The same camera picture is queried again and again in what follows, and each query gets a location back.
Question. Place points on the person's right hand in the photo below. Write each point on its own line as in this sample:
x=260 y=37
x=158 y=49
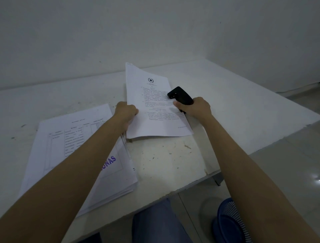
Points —
x=197 y=108

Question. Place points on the person's left hand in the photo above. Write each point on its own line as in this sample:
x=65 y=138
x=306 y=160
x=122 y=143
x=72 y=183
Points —
x=123 y=112

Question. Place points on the person's right thumb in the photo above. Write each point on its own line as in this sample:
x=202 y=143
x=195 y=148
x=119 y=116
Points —
x=180 y=104

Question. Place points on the person's left thumb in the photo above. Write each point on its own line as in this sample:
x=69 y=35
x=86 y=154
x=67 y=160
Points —
x=134 y=111

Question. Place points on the black stapler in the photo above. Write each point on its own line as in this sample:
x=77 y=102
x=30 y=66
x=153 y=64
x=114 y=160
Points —
x=180 y=95

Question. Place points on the white printed paper document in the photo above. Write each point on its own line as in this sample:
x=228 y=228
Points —
x=155 y=117

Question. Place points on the person's left forearm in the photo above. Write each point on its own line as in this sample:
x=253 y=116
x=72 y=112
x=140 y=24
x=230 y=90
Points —
x=62 y=180

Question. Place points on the person's right forearm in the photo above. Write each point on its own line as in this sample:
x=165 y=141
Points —
x=250 y=175

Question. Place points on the stack of white printed papers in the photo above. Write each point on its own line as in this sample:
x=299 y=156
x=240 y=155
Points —
x=60 y=140

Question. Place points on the grey metal table leg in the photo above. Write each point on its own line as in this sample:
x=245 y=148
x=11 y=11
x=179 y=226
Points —
x=218 y=179

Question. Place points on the person's blue jeans leg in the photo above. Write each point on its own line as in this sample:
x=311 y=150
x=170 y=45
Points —
x=90 y=238
x=157 y=222

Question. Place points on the blue mesh waste basket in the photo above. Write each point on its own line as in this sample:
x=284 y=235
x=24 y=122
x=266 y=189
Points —
x=228 y=222

